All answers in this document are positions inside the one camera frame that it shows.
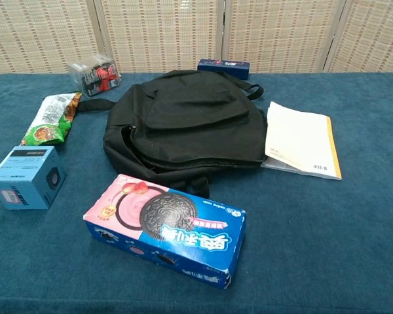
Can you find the black fabric backpack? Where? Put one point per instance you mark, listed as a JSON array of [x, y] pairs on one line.
[[190, 131]]

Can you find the white and yellow booklet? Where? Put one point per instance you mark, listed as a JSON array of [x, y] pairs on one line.
[[298, 140]]

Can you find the blue pink Oreo cookie box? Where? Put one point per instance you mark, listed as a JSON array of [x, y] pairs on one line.
[[170, 229]]

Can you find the dark blue long box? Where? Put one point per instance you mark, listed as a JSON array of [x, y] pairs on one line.
[[224, 67]]

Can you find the clear box red black items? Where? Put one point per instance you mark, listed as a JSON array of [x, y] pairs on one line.
[[95, 76]]

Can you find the woven folding screen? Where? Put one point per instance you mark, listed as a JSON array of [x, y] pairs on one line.
[[160, 32]]

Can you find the blue table cloth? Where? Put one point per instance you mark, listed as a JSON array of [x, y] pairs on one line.
[[314, 235]]

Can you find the green white snack bag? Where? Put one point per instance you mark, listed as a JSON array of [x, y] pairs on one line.
[[50, 117]]

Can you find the light blue cube box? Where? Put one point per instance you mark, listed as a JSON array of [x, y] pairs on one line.
[[23, 176]]

